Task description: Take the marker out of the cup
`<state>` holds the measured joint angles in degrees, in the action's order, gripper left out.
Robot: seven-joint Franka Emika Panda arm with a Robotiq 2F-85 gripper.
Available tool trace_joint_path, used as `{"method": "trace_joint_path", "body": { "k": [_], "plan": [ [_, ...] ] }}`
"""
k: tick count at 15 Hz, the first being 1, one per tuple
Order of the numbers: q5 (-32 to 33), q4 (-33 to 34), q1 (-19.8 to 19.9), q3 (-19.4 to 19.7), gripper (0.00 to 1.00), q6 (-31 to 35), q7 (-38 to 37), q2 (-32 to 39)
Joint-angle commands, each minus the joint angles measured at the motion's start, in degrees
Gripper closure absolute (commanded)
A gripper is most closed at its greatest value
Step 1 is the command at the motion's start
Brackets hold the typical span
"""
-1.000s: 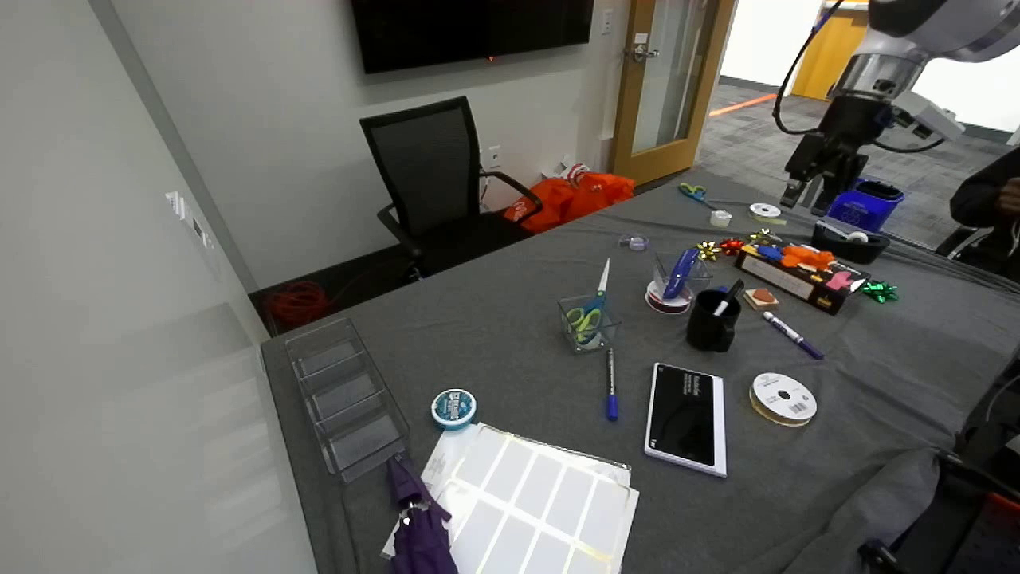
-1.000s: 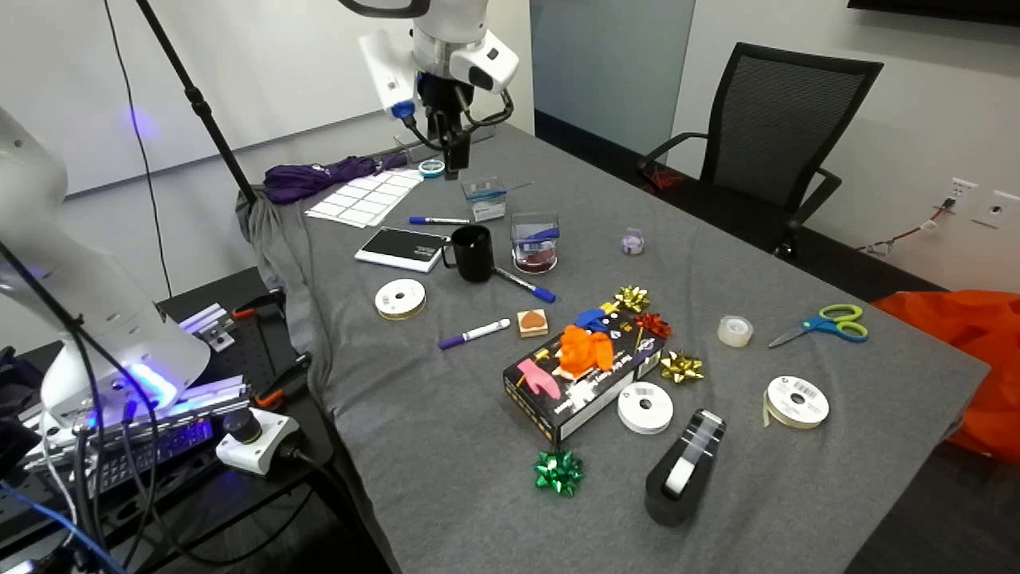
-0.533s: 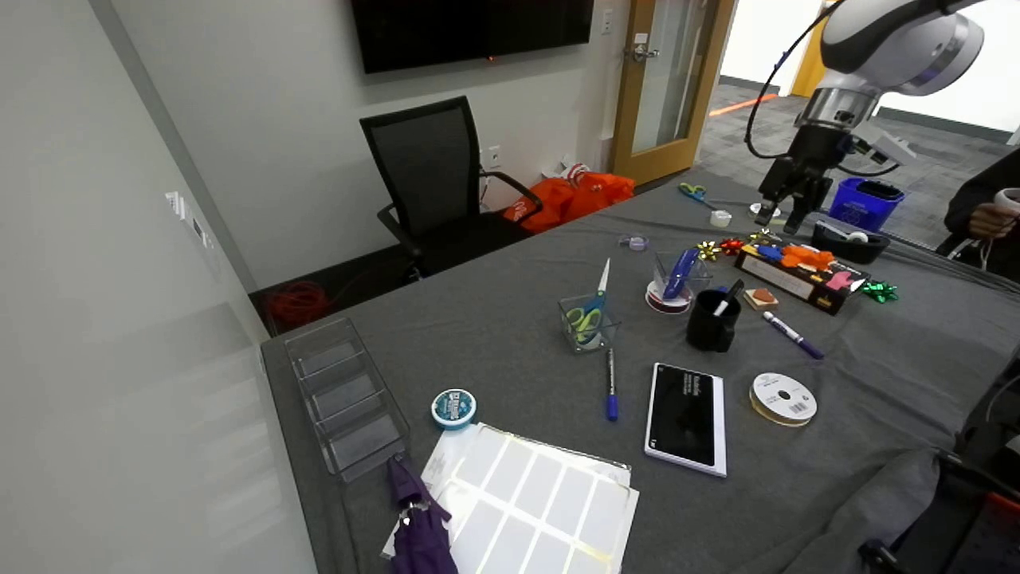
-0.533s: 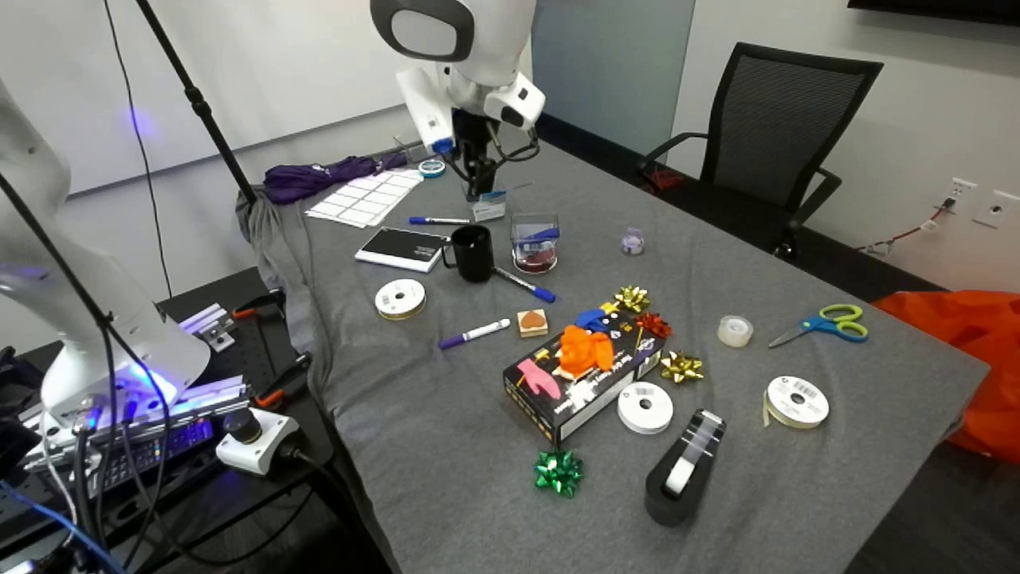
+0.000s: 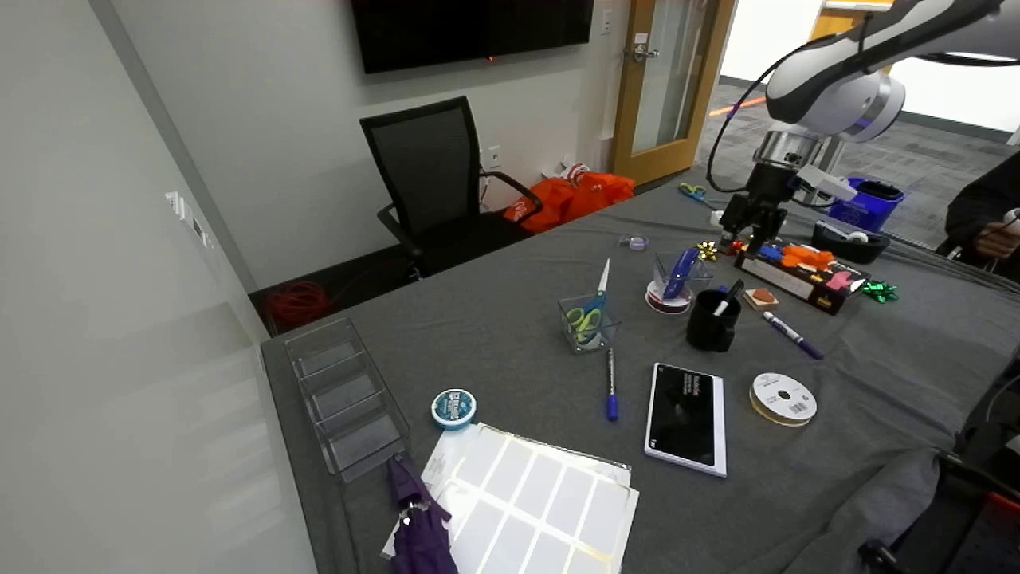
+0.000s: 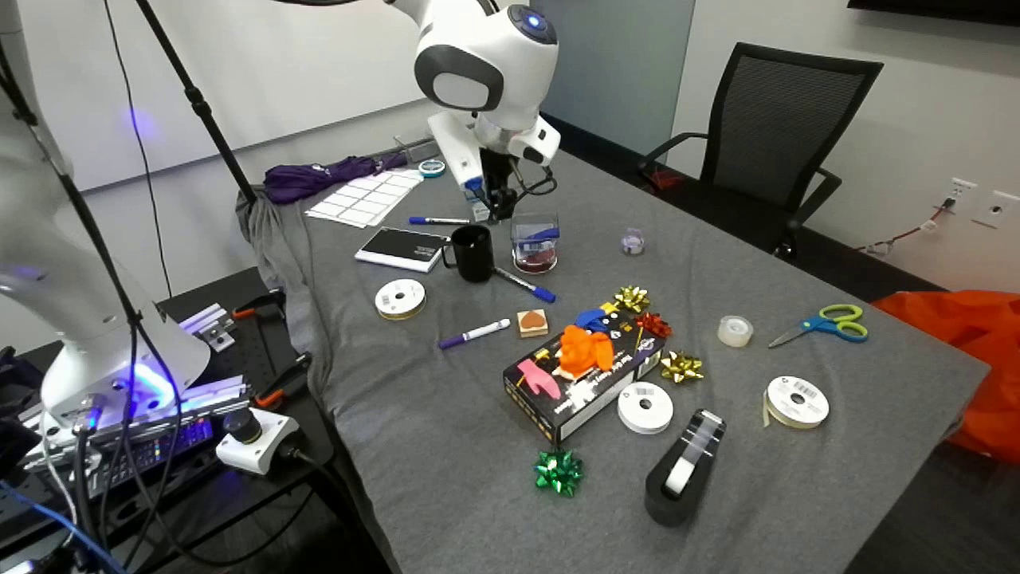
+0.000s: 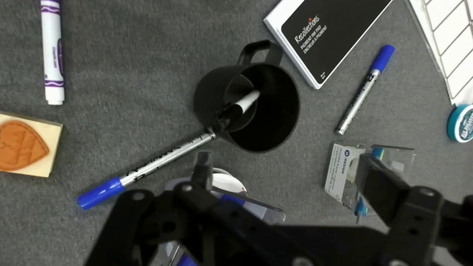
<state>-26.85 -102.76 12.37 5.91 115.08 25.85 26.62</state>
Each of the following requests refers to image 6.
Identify red gift bow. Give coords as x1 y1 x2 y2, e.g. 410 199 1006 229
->
630 311 675 344

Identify black mug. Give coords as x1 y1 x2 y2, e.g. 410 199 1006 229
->
440 223 497 288

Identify blue cable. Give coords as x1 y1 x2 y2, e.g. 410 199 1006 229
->
0 480 123 574

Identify black tape dispenser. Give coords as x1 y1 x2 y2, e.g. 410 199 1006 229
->
640 404 731 531

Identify blue green handled scissors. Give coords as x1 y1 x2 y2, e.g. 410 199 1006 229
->
766 300 872 353

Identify purple capped white marker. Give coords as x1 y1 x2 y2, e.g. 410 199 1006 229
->
437 317 516 353

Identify white ribbon spool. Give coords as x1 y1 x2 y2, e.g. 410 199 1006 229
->
369 276 430 321
614 381 679 440
758 369 835 435

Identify white emergency stop box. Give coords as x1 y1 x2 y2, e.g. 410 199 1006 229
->
214 404 303 480

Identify grey table cloth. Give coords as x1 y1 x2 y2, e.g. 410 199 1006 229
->
233 115 996 574

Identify purple cloth bundle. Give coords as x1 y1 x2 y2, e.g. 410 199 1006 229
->
260 151 413 209

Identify black printed gift box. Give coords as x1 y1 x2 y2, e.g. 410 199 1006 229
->
502 320 674 451

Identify black mesh office chair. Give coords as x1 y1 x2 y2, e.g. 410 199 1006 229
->
635 38 886 262

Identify gold gift bow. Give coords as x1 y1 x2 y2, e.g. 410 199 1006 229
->
656 348 709 390
598 280 653 321

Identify white label sheet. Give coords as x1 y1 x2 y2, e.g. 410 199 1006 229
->
303 166 428 234

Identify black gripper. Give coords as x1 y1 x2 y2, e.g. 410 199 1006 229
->
475 145 529 223

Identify silver metal clamp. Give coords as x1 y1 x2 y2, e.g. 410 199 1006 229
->
176 300 239 353

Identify white wall outlet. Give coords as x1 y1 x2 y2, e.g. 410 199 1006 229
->
941 173 1020 234

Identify black wall screen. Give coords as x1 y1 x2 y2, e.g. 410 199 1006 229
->
844 0 1020 32

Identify thin black hanging cable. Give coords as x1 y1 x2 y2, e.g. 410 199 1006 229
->
103 0 176 304

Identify green gift bow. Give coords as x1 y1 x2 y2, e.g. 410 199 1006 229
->
529 447 589 502

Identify small wooden block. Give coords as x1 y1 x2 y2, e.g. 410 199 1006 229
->
514 306 556 342

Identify white whiteboard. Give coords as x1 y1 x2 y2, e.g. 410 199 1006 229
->
14 0 444 201

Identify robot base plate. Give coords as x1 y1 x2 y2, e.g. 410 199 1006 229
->
15 369 260 505

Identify black notebook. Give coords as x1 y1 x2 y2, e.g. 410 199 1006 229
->
355 228 449 278

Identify clear plastic container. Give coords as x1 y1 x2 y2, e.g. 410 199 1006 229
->
462 190 497 228

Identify small clear jar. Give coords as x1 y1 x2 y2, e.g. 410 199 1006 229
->
618 223 649 262

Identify black tripod pole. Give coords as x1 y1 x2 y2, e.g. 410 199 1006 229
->
130 0 260 209

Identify orange gift bow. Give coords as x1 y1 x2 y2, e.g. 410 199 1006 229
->
556 321 622 383

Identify orange handled clamp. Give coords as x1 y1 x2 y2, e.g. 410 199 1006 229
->
249 353 317 412

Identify clear tape roll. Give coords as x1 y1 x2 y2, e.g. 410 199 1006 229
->
715 314 758 353

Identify pink gift bow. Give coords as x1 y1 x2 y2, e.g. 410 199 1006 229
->
514 359 564 404

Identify orange plastic bag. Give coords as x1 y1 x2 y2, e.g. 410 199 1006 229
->
872 288 1020 468

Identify clear plastic cup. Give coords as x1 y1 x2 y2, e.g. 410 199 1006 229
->
509 215 564 278

